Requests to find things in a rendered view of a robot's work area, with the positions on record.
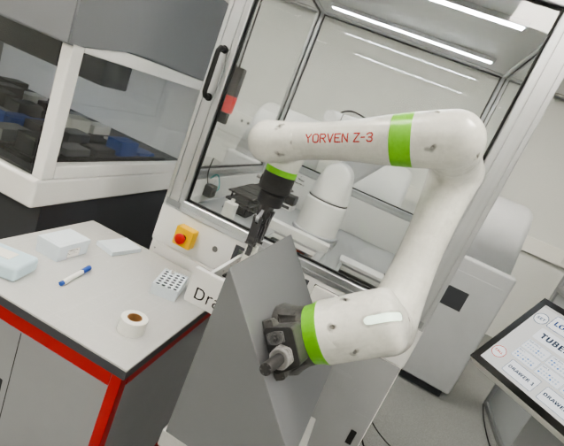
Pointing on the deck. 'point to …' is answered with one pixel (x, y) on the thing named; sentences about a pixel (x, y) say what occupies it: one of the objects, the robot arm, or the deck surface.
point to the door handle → (212, 71)
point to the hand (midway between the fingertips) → (249, 253)
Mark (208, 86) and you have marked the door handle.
